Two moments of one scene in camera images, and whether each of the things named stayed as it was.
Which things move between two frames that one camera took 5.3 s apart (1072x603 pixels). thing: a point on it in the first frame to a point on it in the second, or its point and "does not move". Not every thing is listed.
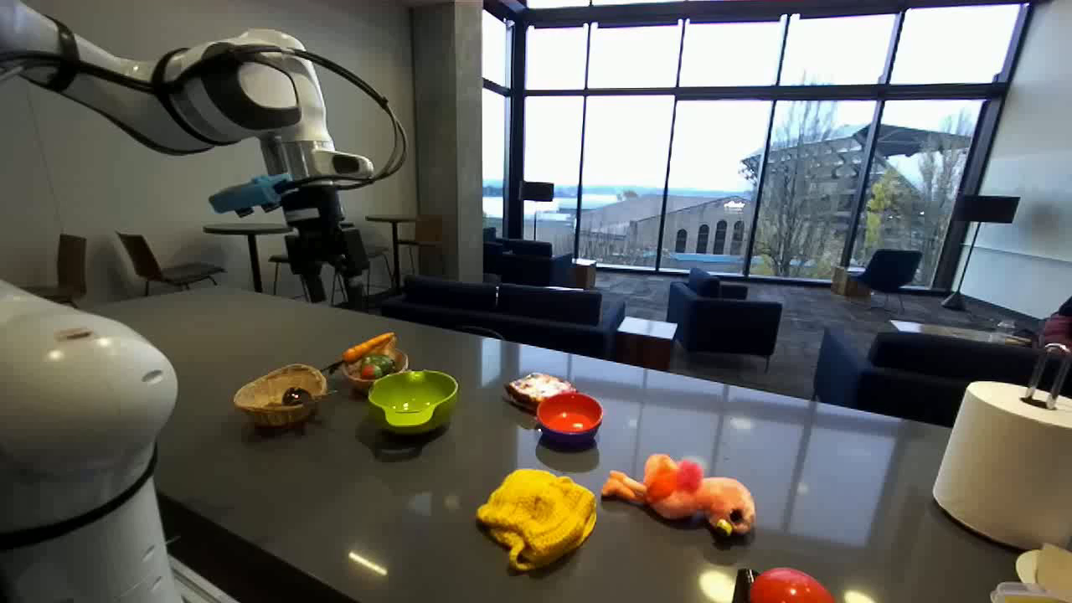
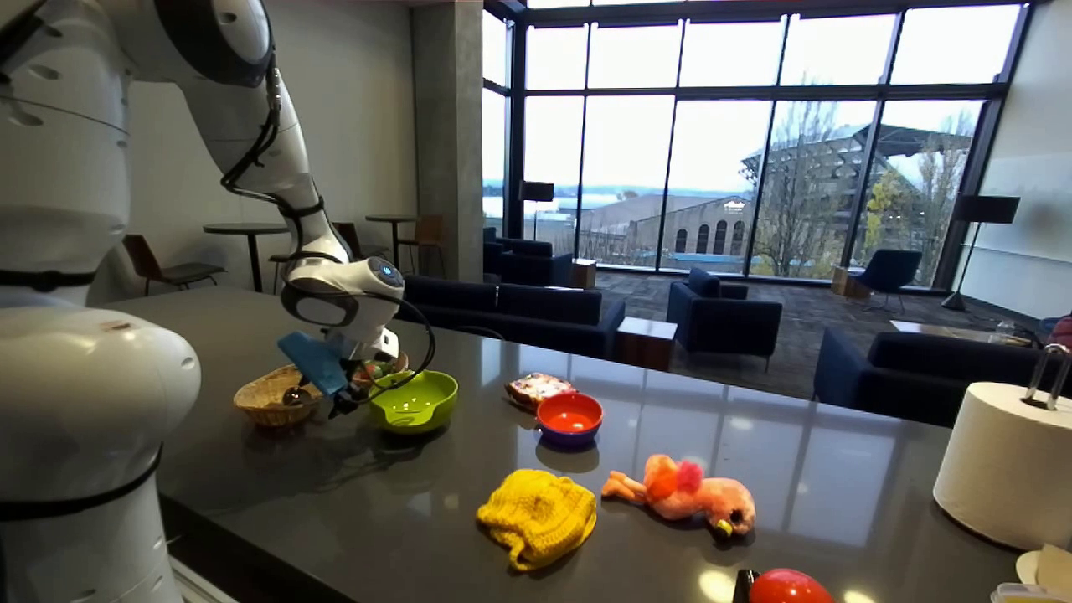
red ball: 787,584 does not move
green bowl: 414,403 does not move
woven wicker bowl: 283,398 does not move
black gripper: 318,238 to 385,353
